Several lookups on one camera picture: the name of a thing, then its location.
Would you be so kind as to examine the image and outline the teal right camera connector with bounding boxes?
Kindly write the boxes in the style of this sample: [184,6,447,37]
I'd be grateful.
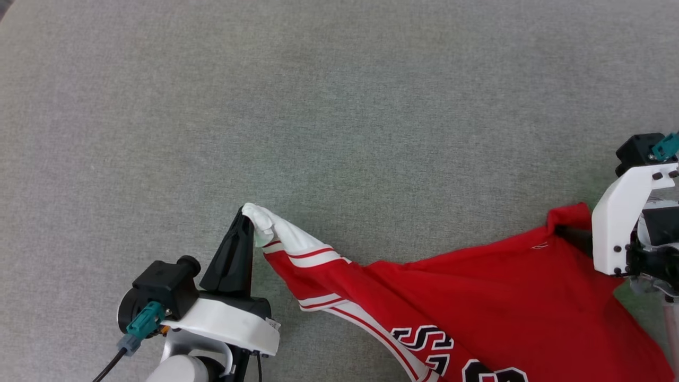
[651,132,679,162]

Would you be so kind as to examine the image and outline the grey fabric sofa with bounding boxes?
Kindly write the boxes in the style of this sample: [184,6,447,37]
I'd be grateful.
[0,0,679,382]

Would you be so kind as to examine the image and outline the red basketball jersey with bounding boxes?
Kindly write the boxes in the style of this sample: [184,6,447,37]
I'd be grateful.
[242,202,679,382]

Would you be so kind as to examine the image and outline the teal left camera connector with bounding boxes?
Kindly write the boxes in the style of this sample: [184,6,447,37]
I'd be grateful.
[126,301,167,341]

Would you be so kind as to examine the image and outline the teal camera connector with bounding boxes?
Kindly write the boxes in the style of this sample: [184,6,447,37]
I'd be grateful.
[126,301,167,341]
[651,132,679,162]

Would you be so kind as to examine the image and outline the white left arm cable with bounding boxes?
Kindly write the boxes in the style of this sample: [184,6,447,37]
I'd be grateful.
[210,341,237,378]

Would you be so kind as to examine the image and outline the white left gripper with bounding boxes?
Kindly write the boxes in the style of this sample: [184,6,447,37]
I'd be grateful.
[159,208,281,356]

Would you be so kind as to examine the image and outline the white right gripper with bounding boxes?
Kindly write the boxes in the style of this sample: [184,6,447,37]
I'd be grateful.
[554,163,679,284]

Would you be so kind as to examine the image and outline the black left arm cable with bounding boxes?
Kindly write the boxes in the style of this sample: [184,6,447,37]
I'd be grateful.
[93,334,140,382]

